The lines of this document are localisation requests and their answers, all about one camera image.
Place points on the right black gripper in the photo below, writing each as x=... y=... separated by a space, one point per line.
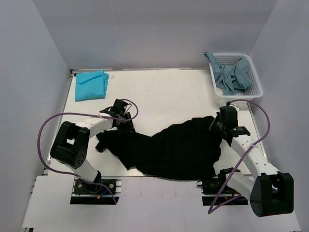
x=213 y=125

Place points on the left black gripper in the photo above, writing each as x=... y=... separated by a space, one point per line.
x=130 y=127

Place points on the black t-shirt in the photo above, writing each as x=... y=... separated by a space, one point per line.
x=186 y=151

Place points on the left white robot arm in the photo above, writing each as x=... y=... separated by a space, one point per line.
x=71 y=144

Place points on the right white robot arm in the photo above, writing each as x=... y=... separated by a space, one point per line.
x=267 y=190

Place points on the white plastic basket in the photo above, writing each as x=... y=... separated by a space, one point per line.
x=255 y=91

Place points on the crumpled grey-blue t-shirt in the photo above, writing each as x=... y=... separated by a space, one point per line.
x=230 y=78

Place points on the folded turquoise t-shirt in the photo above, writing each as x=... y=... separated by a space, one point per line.
x=91 y=85

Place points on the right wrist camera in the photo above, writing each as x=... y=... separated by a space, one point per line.
x=230 y=104

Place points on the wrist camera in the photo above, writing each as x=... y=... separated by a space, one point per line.
x=230 y=104
x=119 y=108

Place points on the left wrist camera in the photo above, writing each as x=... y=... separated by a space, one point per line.
x=119 y=108

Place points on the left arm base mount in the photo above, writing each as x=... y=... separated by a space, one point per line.
x=86 y=194

